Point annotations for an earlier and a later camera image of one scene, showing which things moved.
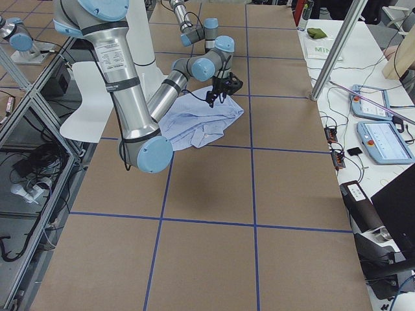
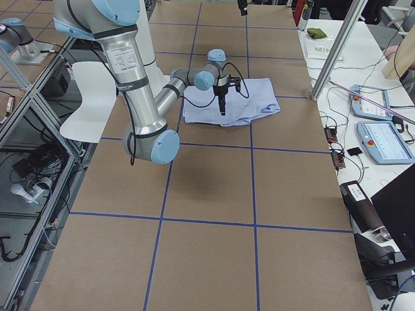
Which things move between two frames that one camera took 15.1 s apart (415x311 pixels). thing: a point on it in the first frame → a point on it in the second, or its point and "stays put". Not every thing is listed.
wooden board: x=401 y=61 stays put
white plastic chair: x=90 y=122 stays put
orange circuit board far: x=331 y=134 stays put
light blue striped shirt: x=190 y=122 → x=257 y=98
